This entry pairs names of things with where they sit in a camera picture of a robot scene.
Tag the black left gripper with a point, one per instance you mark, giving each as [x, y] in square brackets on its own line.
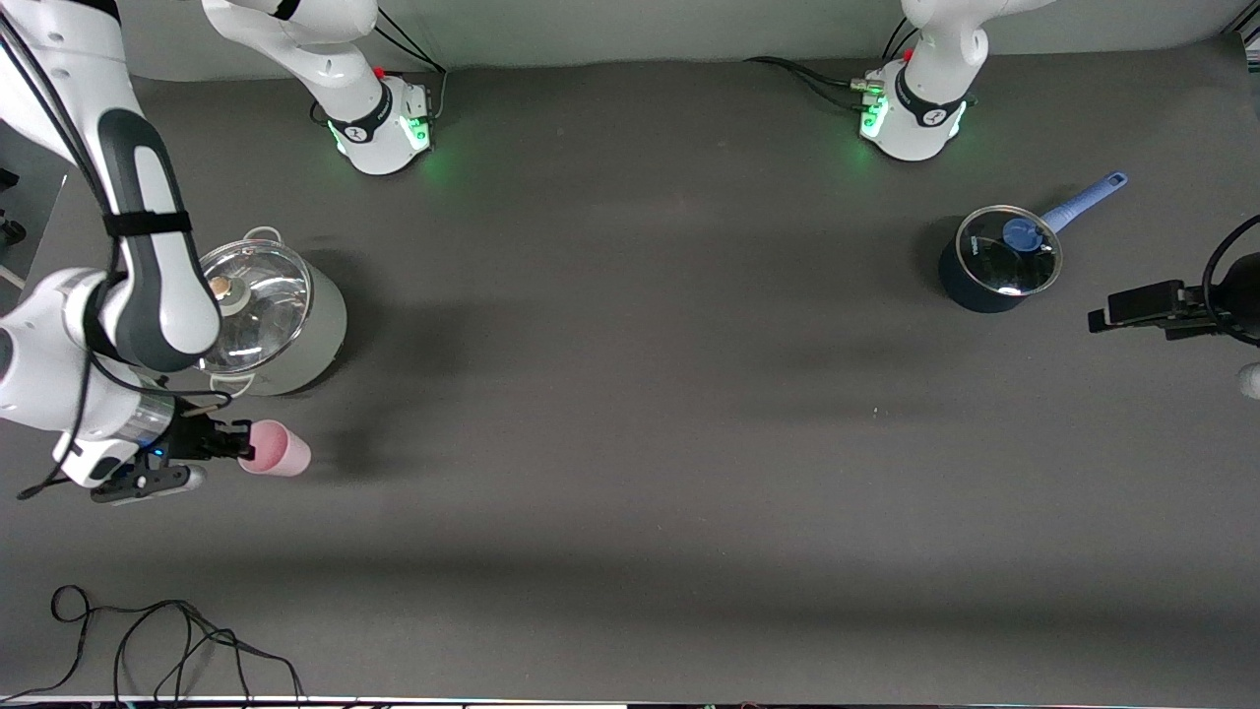
[1238, 307]

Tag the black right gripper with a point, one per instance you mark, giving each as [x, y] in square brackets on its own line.
[188, 436]

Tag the pink plastic cup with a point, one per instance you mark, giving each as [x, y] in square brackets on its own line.
[281, 450]

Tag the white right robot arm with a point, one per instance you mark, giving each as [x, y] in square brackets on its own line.
[59, 79]

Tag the glass lid with wooden knob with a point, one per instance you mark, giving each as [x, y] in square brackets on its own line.
[266, 295]

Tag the glass lid with blue knob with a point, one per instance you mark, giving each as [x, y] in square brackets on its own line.
[1022, 234]

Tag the dark grey table mat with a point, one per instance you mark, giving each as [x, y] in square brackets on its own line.
[630, 512]

